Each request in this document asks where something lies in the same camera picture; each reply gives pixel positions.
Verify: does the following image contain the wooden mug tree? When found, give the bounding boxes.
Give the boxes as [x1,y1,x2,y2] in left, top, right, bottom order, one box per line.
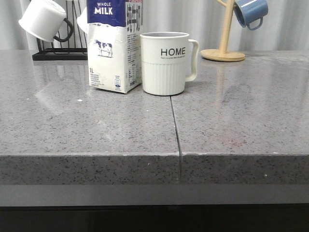
[201,0,245,62]

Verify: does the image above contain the cream HOME mug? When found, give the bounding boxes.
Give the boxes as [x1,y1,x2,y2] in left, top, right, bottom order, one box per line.
[140,32,199,96]

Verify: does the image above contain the black wire mug rack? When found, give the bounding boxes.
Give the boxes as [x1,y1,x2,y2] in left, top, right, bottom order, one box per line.
[32,0,87,61]

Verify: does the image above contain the Pascual whole milk carton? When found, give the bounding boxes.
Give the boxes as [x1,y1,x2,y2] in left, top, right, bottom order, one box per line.
[86,0,143,93]

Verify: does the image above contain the white enamel mug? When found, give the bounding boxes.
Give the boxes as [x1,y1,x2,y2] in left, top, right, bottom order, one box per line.
[18,0,74,43]
[77,7,89,34]

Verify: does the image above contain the white enamel mug left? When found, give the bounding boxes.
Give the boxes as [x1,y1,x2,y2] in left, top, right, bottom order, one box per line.
[18,0,74,43]

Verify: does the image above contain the white enamel mug right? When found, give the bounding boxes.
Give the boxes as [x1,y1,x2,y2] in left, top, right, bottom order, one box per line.
[77,7,89,34]

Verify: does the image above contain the blue hanging mug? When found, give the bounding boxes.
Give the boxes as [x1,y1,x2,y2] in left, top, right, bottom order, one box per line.
[234,0,268,30]

